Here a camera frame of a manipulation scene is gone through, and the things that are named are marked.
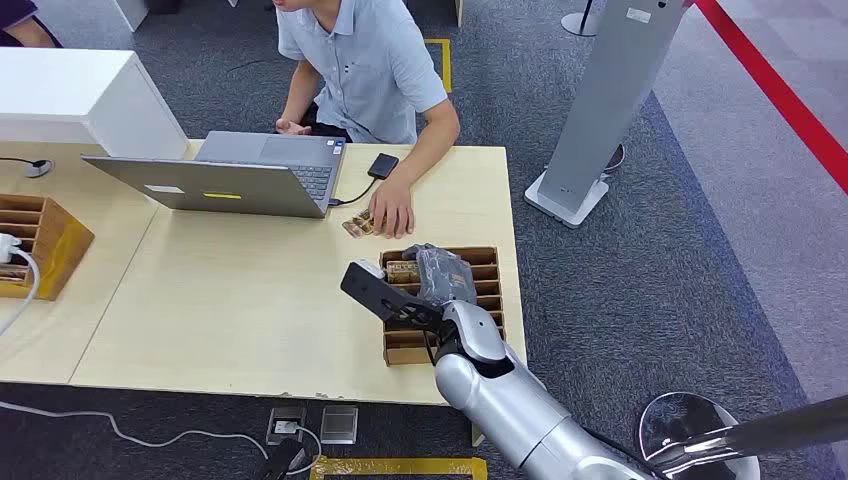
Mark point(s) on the white power plug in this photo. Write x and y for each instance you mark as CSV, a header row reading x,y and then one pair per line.
x,y
8,246

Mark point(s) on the person's left forearm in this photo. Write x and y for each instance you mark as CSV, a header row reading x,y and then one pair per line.
x,y
430,146

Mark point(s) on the grey kiosk stand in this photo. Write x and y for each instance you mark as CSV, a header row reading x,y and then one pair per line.
x,y
609,99

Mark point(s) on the person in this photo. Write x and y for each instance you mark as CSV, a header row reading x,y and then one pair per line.
x,y
20,23
371,66

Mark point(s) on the person's right hand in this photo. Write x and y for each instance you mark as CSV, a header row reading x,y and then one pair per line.
x,y
290,127

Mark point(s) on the person's right forearm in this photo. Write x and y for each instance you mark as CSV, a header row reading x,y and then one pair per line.
x,y
301,93

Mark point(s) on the white cabinet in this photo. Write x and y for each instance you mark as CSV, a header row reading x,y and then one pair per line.
x,y
79,93

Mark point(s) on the dark metal bar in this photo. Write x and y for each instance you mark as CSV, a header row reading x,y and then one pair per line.
x,y
782,427

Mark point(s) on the yellow floor tape outline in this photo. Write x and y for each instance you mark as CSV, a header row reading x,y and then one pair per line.
x,y
445,66

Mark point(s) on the grey laptop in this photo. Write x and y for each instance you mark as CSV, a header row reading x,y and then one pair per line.
x,y
232,185

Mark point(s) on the black external drive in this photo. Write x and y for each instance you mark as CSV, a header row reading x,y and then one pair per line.
x,y
383,166

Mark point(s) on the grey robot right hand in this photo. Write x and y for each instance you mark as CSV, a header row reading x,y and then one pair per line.
x,y
445,275

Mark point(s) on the yellow floor tape strip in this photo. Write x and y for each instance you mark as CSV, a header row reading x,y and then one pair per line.
x,y
397,469

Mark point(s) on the red barrier belt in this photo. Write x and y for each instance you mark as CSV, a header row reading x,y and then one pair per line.
x,y
782,96

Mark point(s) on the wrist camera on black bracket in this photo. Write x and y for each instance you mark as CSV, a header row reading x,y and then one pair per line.
x,y
378,295

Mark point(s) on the black power adapter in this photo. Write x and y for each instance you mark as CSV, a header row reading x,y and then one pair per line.
x,y
283,458

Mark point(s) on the wooden slotted card holder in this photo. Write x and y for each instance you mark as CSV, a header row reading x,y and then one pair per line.
x,y
56,245

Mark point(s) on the cardboard slotted card holder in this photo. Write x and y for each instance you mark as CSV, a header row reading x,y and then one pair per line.
x,y
487,278

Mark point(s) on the stanchion base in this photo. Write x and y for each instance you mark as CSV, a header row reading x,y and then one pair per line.
x,y
578,25

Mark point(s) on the round black floor base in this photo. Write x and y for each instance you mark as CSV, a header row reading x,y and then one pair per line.
x,y
616,159

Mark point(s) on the chrome round stool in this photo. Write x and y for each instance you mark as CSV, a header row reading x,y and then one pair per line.
x,y
682,417

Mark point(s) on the metal floor socket cover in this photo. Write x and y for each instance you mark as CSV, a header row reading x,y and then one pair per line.
x,y
339,424

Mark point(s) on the floor socket box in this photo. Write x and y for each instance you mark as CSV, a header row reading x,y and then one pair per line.
x,y
286,424

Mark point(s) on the person's left hand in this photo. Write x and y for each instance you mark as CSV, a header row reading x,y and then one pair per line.
x,y
392,208

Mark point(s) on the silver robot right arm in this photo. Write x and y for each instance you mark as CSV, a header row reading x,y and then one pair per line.
x,y
510,404

